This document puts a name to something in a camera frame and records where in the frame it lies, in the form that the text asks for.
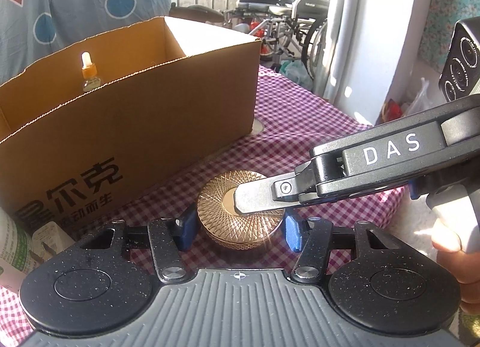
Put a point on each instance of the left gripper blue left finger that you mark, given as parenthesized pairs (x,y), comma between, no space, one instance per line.
(168,238)

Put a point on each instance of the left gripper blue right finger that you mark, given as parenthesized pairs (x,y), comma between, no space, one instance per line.
(311,239)

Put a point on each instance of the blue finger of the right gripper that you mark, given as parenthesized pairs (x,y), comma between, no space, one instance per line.
(258,195)

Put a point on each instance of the white medicine bottle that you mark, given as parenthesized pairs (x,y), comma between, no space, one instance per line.
(15,258)

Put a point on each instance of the green dropper bottle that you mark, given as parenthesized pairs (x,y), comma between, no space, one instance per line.
(89,72)

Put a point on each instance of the right hand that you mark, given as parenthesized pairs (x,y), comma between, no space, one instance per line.
(465,267)

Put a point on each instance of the purple checkered tablecloth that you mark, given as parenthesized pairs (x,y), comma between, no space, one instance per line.
(294,121)

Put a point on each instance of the green plastic bag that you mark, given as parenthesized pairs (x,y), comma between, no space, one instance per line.
(295,71)

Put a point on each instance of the large cardboard box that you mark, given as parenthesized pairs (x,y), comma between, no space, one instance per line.
(173,92)

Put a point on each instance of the wheelchair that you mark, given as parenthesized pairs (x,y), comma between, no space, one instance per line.
(287,29)

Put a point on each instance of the black bicycle seat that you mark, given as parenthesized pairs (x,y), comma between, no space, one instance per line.
(196,13)

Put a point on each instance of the blue patterned blanket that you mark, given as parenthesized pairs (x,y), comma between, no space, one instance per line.
(33,29)

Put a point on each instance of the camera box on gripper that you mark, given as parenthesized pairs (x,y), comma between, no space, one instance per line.
(461,71)

